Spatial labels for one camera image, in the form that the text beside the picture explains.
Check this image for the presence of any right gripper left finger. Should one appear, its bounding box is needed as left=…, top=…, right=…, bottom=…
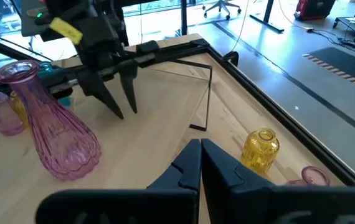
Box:
left=35, top=138, right=202, bottom=224

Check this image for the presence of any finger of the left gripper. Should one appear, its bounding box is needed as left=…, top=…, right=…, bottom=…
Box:
left=117, top=60, right=139, bottom=114
left=77, top=68, right=125, bottom=121

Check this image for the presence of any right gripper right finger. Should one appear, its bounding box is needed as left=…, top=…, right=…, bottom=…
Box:
left=201, top=138, right=355, bottom=224

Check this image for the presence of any yellow ribbed glass vase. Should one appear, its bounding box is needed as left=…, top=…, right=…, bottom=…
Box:
left=241, top=127, right=280, bottom=175

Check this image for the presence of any pink ribbed teardrop vase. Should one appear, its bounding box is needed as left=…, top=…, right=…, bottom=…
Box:
left=0, top=60, right=102, bottom=182

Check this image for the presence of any pink slender glass vase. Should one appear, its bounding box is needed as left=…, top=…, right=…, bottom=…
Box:
left=285, top=166, right=331, bottom=187

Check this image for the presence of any pink squat glass vase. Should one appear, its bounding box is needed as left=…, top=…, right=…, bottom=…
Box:
left=0, top=83, right=26, bottom=137

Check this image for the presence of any teal square glass vase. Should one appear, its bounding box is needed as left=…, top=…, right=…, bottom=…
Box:
left=37, top=61, right=72, bottom=108

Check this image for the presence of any yellow squat glass vase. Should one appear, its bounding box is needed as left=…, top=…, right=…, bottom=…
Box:
left=9, top=91, right=29, bottom=129

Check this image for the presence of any black pole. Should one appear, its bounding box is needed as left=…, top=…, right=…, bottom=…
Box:
left=180, top=0, right=188, bottom=35

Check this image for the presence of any black desk support beam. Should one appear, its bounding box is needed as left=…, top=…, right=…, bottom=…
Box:
left=0, top=26, right=54, bottom=63

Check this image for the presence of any black table clamp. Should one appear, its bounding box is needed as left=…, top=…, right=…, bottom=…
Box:
left=220, top=50, right=240, bottom=68

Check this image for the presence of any office chair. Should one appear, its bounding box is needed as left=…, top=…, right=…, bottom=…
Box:
left=202, top=0, right=242, bottom=21

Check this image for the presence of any black table leg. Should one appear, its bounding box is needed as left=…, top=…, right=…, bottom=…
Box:
left=248, top=0, right=286, bottom=34

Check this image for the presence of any black hazard-striped floor mat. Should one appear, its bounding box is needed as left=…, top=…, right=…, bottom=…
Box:
left=301, top=46, right=355, bottom=94

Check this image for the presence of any red black equipment case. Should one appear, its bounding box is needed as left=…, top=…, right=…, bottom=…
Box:
left=293, top=0, right=337, bottom=22

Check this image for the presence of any black low cart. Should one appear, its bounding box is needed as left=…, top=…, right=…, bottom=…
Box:
left=333, top=0, right=355, bottom=35

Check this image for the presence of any black metal table frame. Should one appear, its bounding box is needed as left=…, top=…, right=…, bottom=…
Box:
left=124, top=37, right=355, bottom=187

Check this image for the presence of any yellow cable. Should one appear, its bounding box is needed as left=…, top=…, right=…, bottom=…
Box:
left=229, top=0, right=250, bottom=53

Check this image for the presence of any black power adapter cable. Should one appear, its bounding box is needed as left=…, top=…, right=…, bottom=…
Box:
left=313, top=28, right=355, bottom=57

